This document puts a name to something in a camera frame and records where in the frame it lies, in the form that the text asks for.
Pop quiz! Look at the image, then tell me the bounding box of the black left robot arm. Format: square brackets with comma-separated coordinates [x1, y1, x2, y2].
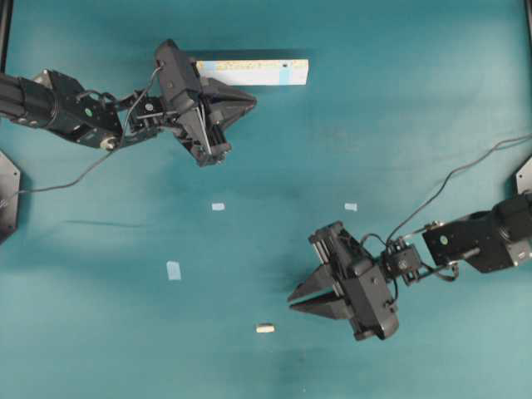
[1, 70, 257, 167]

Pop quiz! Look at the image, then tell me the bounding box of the white particle board plank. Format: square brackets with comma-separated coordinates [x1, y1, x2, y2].
[196, 59, 309, 86]

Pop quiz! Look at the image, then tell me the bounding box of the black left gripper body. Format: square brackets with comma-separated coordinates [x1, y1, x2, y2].
[165, 77, 231, 167]

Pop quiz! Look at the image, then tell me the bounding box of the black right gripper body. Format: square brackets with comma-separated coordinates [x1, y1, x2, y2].
[308, 220, 386, 329]

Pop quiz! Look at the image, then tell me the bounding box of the blue tape marker lower left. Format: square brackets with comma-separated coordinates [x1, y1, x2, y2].
[166, 261, 181, 281]

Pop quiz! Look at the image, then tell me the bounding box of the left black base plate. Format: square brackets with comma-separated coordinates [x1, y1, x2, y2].
[0, 152, 22, 244]

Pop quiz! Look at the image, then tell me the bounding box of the short wooden dowel rod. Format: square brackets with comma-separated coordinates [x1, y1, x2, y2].
[255, 323, 276, 333]

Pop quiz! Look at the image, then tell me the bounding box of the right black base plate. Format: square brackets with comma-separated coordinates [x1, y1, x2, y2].
[515, 157, 532, 195]

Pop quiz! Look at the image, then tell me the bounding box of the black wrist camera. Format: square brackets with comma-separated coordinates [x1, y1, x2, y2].
[155, 39, 202, 114]
[342, 256, 399, 341]

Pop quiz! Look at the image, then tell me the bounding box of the black left frame post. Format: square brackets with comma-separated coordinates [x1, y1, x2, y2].
[0, 0, 14, 73]

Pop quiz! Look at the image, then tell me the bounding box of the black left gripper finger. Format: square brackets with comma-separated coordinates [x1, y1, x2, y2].
[209, 100, 254, 129]
[200, 77, 256, 109]

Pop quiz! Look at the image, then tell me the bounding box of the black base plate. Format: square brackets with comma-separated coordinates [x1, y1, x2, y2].
[0, 152, 22, 244]
[515, 157, 532, 195]

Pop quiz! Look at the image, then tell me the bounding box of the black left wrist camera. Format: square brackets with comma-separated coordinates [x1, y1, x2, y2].
[155, 39, 202, 114]

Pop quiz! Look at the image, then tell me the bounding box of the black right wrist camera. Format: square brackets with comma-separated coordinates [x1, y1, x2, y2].
[342, 256, 399, 341]

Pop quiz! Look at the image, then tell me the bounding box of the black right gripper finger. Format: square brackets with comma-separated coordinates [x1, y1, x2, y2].
[287, 264, 339, 303]
[290, 292, 353, 320]

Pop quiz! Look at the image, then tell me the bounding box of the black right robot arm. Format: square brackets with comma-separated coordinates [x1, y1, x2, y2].
[288, 193, 531, 341]

